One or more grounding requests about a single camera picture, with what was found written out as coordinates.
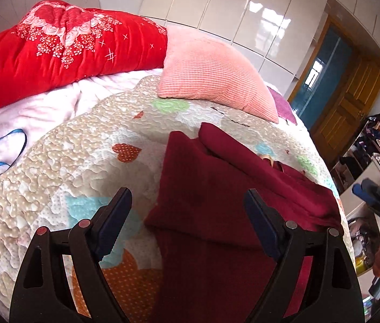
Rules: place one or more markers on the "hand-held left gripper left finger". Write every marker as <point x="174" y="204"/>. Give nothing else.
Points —
<point x="114" y="228"/>

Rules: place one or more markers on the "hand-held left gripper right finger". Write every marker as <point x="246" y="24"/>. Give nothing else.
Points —
<point x="260" y="222"/>

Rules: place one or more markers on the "dark red garment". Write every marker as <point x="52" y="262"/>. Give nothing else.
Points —
<point x="203" y="191"/>

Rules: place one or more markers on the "pile of assorted bags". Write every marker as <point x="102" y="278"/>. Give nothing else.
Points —
<point x="363" y="242"/>

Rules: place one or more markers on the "cluttered storage rack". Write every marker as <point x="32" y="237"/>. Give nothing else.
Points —
<point x="361" y="151"/>

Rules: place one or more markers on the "heart-print quilted bedspread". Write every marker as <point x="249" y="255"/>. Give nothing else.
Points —
<point x="58" y="161"/>

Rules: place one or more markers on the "wooden door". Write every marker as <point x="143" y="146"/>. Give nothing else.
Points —
<point x="354" y="107"/>

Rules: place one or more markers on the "purple cloth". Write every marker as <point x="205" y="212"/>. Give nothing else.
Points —
<point x="284" y="107"/>

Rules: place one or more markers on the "pale pink blanket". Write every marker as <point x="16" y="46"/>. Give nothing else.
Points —
<point x="41" y="107"/>

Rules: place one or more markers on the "pink ribbed pillow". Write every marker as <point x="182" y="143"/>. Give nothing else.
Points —
<point x="206" y="70"/>

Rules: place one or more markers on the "red floral quilt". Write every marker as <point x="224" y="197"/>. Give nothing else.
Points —
<point x="25" y="64"/>

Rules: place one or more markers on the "white glossy wardrobe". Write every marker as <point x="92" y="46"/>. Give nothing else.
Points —
<point x="243" y="6"/>

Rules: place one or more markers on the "wooden door frame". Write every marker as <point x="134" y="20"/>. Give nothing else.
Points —
<point x="311" y="57"/>

